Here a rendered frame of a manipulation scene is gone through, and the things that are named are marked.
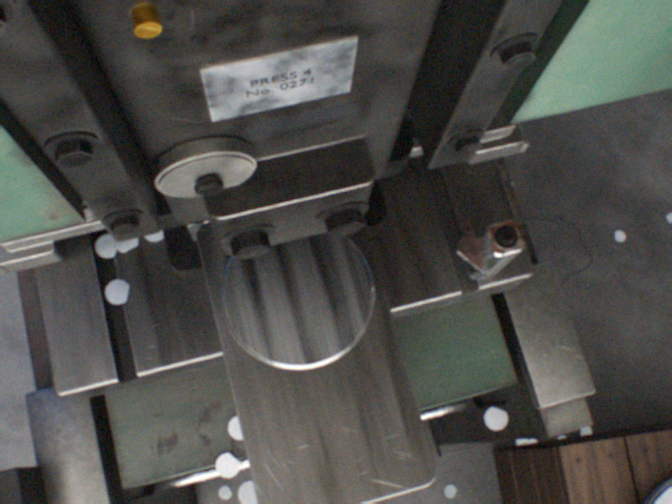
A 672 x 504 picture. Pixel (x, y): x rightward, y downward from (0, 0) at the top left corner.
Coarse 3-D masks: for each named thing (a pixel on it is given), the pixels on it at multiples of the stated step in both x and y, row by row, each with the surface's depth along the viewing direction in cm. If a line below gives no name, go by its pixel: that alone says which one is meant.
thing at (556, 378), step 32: (512, 192) 82; (544, 288) 77; (512, 320) 77; (544, 320) 77; (512, 352) 80; (544, 352) 76; (576, 352) 76; (512, 384) 83; (544, 384) 75; (576, 384) 75; (448, 416) 119; (480, 416) 100; (512, 416) 86; (544, 416) 76; (576, 416) 76; (448, 448) 133
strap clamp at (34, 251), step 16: (80, 224) 65; (96, 224) 65; (16, 240) 64; (32, 240) 65; (48, 240) 66; (0, 256) 66; (16, 256) 66; (32, 256) 66; (48, 256) 67; (0, 272) 68
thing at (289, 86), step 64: (128, 0) 27; (192, 0) 28; (256, 0) 29; (320, 0) 30; (384, 0) 31; (128, 64) 31; (192, 64) 32; (256, 64) 33; (320, 64) 35; (384, 64) 37; (192, 128) 38; (256, 128) 40; (320, 128) 42; (384, 128) 44; (192, 192) 43; (256, 192) 43; (320, 192) 44; (256, 256) 47
